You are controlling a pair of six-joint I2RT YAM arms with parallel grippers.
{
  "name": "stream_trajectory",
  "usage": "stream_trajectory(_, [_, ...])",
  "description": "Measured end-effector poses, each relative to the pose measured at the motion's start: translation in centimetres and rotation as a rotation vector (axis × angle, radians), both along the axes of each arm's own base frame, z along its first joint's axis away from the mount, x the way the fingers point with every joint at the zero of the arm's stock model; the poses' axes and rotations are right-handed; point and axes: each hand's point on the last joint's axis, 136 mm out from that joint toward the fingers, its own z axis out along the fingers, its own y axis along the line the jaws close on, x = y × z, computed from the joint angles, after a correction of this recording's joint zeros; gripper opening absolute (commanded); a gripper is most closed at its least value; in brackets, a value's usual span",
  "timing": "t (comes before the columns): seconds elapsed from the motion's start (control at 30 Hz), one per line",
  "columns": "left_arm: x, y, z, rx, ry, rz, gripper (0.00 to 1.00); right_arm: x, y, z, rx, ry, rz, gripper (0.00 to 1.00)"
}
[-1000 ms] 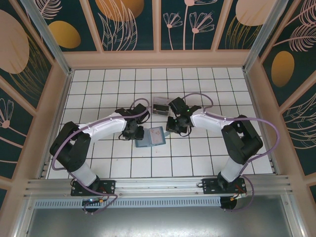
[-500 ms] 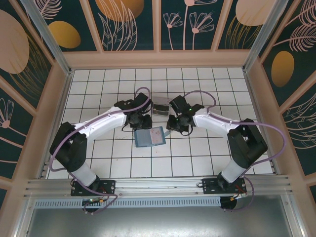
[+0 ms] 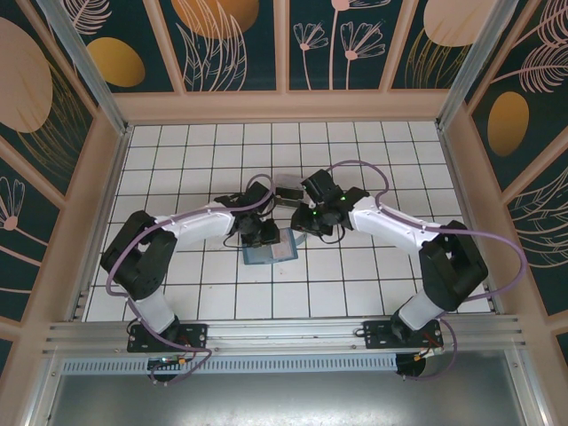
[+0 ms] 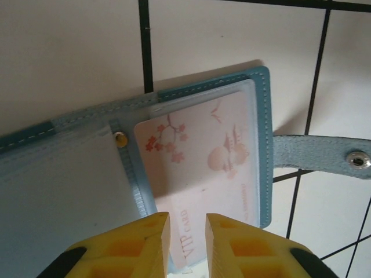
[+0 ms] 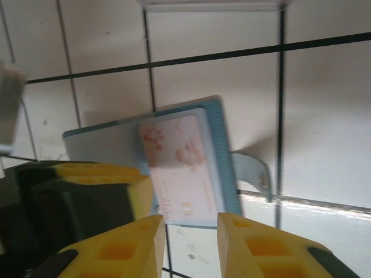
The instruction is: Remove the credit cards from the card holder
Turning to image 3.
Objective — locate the blue leather card holder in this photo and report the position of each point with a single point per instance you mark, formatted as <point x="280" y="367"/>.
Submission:
<point x="257" y="258"/>

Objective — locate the dark plastic card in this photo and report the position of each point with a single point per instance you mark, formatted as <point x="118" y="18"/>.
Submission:
<point x="286" y="195"/>

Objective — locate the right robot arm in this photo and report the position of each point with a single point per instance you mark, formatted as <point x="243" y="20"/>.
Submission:
<point x="390" y="222"/>

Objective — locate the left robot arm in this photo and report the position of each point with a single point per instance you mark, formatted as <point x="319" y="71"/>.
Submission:
<point x="199" y="222"/>

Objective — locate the white plastic card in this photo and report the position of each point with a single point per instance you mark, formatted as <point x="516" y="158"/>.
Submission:
<point x="285" y="249"/>

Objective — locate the small green circuit board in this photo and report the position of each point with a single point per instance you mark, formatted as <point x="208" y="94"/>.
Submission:
<point x="168" y="361"/>

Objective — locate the grey metal sheet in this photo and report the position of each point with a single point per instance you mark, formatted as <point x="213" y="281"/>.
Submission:
<point x="284" y="399"/>

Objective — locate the aluminium mounting rail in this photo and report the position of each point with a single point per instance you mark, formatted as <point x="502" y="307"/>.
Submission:
<point x="284" y="330"/>

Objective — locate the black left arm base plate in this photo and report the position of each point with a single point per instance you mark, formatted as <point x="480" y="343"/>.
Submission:
<point x="195" y="336"/>

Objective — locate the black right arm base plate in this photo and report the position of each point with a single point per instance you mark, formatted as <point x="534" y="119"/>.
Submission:
<point x="377" y="336"/>

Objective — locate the aluminium frame post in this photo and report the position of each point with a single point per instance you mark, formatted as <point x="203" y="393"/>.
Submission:
<point x="470" y="66"/>
<point x="89" y="75"/>

